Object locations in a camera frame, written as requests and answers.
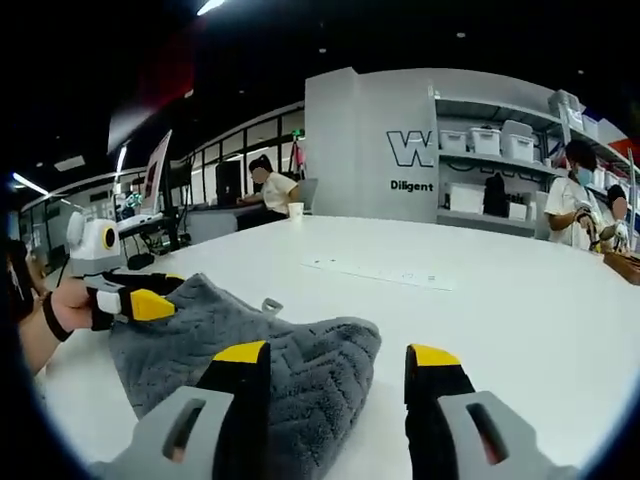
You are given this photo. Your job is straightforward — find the grey textured towel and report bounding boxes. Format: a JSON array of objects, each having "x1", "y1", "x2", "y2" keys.
[{"x1": 107, "y1": 272, "x2": 382, "y2": 474}]

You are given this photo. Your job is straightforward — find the person's left hand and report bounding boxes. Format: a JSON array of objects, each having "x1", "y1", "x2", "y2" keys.
[{"x1": 49, "y1": 279, "x2": 100, "y2": 337}]

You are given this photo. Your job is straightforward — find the white side desk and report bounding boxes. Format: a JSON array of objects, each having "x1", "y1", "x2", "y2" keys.
[{"x1": 114, "y1": 189, "x2": 191, "y2": 256}]

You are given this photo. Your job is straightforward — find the black wrist watch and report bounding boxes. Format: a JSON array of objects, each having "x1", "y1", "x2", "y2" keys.
[{"x1": 42, "y1": 292, "x2": 74, "y2": 343}]

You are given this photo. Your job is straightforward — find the white presentation screen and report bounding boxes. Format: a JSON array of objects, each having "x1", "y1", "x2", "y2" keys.
[{"x1": 141, "y1": 129, "x2": 174, "y2": 214}]

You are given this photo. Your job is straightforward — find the black monitor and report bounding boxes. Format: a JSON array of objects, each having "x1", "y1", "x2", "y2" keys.
[{"x1": 215, "y1": 160, "x2": 244, "y2": 205}]

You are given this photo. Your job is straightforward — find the grey chair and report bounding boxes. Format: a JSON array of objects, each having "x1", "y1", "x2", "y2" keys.
[{"x1": 297, "y1": 178, "x2": 320, "y2": 216}]

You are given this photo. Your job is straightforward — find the red ceiling panel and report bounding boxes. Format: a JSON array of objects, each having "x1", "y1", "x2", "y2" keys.
[{"x1": 134, "y1": 19, "x2": 196, "y2": 109}]

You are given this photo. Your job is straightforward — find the wooden tray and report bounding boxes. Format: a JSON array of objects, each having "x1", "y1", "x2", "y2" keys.
[{"x1": 602, "y1": 251, "x2": 640, "y2": 286}]

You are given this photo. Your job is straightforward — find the black bag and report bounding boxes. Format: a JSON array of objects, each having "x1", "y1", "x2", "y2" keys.
[{"x1": 482, "y1": 174, "x2": 509, "y2": 217}]

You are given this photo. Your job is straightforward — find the rows of white storage bins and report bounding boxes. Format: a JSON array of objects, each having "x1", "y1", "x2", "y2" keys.
[{"x1": 439, "y1": 89, "x2": 631, "y2": 191}]

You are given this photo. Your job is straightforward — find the grey metal shelf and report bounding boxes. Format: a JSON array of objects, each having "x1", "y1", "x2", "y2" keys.
[{"x1": 427, "y1": 84, "x2": 640, "y2": 239}]

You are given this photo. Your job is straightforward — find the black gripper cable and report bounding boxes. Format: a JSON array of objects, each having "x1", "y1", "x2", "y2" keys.
[{"x1": 54, "y1": 254, "x2": 71, "y2": 291}]

